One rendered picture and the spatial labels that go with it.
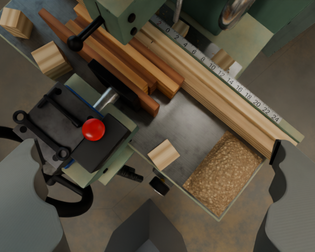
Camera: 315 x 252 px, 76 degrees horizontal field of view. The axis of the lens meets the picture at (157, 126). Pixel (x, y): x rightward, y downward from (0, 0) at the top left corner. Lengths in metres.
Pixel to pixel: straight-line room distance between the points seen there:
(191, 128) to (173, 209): 1.00
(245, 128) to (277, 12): 0.19
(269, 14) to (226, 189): 0.30
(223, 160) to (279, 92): 1.24
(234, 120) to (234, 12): 0.17
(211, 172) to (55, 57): 0.35
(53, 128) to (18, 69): 1.31
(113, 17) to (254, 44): 0.42
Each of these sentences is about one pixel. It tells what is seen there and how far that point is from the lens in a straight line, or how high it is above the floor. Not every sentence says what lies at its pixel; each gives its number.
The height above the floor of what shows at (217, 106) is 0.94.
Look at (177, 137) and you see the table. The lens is 0.40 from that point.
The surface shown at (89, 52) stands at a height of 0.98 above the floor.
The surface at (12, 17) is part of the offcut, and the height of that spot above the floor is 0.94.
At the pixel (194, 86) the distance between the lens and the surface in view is 0.38.
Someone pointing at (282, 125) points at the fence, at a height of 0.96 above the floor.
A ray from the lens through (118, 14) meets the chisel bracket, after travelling 0.27.
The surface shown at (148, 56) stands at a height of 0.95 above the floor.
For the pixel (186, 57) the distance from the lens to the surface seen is 0.38.
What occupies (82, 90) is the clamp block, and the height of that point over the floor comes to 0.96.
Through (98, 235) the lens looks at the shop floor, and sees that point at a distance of 1.44.
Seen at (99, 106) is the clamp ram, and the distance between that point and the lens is 0.35.
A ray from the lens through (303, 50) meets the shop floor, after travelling 1.78.
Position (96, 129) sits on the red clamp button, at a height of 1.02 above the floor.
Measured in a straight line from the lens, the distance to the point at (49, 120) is 0.33.
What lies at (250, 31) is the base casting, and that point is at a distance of 0.63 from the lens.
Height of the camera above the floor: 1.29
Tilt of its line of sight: 84 degrees down
